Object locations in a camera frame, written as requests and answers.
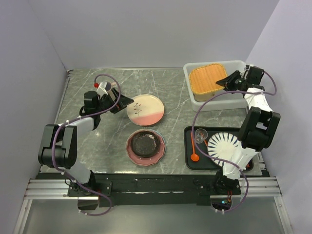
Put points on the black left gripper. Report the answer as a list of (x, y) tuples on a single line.
[(123, 101)]

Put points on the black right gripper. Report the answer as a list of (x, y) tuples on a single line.
[(227, 82)]

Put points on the woven orange bamboo tray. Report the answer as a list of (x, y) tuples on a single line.
[(203, 79)]

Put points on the cream plate with red marks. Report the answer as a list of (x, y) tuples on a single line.
[(202, 97)]

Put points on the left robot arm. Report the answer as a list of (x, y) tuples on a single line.
[(59, 143)]

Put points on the white plastic bin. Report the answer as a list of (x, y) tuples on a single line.
[(222, 102)]

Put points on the beige ceramic mug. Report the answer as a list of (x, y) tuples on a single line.
[(111, 85)]

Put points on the pink and cream plate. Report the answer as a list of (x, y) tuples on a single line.
[(146, 110)]

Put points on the light blue plate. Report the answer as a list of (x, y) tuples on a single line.
[(164, 142)]

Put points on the black speckled square plate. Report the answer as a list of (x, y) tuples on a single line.
[(145, 144)]

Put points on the clear plastic cup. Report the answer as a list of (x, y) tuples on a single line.
[(200, 135)]

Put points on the pink scalloped plate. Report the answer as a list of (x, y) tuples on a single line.
[(140, 160)]

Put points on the white plate with blue stripes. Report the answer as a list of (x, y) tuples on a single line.
[(222, 145)]

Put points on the orange plastic spoon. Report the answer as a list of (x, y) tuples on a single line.
[(194, 157)]

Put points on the black serving tray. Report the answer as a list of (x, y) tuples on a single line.
[(204, 163)]

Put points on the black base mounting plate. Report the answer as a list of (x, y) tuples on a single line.
[(145, 189)]

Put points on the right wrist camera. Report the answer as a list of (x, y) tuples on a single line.
[(243, 83)]

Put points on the aluminium frame rail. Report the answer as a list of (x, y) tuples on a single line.
[(53, 189)]

